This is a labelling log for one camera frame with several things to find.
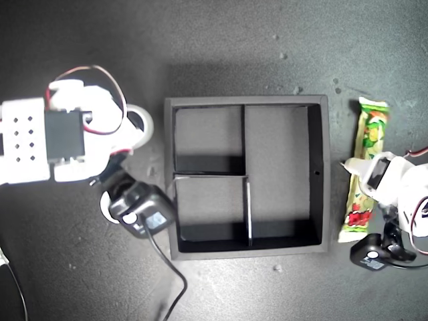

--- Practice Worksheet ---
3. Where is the green printed snack bar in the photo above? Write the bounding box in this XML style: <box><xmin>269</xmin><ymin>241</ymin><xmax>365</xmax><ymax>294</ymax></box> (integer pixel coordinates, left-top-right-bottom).
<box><xmin>336</xmin><ymin>96</ymin><xmax>391</xmax><ymax>244</ymax></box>

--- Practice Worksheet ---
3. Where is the black tray with wells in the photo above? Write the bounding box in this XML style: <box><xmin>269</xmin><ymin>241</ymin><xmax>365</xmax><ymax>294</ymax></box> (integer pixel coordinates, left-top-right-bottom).
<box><xmin>163</xmin><ymin>94</ymin><xmax>332</xmax><ymax>261</ymax></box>

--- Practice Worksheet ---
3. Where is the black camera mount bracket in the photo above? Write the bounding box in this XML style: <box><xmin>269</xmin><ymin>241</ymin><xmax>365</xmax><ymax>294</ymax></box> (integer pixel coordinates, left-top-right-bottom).
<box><xmin>381</xmin><ymin>203</ymin><xmax>418</xmax><ymax>265</ymax></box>
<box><xmin>90</xmin><ymin>154</ymin><xmax>136</xmax><ymax>201</ymax></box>

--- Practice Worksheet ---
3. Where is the red servo wire loop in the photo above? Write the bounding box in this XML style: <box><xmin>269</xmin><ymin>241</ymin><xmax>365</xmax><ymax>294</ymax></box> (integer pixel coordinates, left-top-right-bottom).
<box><xmin>46</xmin><ymin>64</ymin><xmax>129</xmax><ymax>134</ymax></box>
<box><xmin>408</xmin><ymin>196</ymin><xmax>428</xmax><ymax>257</ymax></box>

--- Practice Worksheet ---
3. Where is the black camera cable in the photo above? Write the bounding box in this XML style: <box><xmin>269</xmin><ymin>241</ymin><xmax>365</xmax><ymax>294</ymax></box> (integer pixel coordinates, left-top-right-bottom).
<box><xmin>142</xmin><ymin>215</ymin><xmax>188</xmax><ymax>321</ymax></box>
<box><xmin>381</xmin><ymin>260</ymin><xmax>428</xmax><ymax>270</ymax></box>

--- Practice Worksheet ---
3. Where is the thin black cable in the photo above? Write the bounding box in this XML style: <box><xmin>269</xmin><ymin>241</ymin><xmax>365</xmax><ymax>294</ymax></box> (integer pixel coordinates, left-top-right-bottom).
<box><xmin>5</xmin><ymin>262</ymin><xmax>29</xmax><ymax>321</ymax></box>

